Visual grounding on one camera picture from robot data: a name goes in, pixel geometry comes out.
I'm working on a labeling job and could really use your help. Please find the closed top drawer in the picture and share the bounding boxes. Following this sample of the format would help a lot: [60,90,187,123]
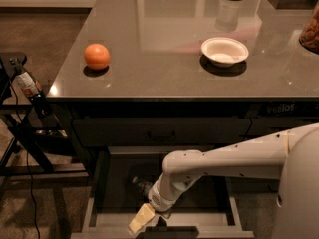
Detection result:
[73,118,251,147]

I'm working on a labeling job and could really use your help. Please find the orange ball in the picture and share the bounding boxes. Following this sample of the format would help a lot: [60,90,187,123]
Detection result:
[84,44,111,71]

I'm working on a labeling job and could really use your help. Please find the white bowl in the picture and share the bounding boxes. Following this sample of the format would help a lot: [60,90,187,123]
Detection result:
[201,37,249,68]

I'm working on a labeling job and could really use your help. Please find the right cabinet drawers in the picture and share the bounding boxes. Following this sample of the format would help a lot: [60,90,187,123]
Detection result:
[243,102,319,139]

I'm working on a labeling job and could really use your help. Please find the dark wine bottle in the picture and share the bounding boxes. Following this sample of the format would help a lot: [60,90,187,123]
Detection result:
[9,57,52,119]

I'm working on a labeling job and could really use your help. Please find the open middle drawer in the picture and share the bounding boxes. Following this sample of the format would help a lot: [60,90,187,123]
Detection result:
[71,147,254,239]

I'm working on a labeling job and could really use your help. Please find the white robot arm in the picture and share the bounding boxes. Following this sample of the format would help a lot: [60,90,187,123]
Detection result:
[129,124,319,239]

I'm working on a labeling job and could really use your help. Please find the black cable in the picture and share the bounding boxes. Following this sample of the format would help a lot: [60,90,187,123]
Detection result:
[9,80,42,239]

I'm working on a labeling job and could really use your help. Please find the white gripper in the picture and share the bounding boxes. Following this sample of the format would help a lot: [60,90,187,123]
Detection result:
[129,182,175,233]

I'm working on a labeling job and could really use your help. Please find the clear plastic water bottle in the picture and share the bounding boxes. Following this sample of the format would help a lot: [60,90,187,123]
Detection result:
[132,176,153,197]

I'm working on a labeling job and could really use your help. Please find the jar of nuts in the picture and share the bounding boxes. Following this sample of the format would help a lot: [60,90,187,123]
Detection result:
[299,1,319,54]

